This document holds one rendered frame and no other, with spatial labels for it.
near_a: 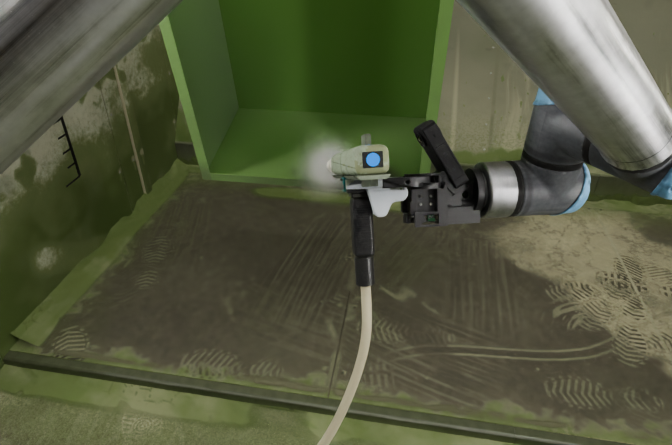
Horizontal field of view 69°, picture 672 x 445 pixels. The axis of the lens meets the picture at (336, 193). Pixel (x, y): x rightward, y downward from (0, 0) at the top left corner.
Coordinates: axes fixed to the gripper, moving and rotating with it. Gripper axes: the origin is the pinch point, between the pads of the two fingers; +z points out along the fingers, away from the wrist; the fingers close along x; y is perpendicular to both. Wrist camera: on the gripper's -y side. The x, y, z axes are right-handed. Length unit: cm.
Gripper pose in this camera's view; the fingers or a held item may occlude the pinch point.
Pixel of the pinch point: (353, 181)
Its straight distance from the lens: 75.7
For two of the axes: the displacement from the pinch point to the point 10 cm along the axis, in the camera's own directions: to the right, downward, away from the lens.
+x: -1.2, -0.4, 9.9
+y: 0.4, 10.0, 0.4
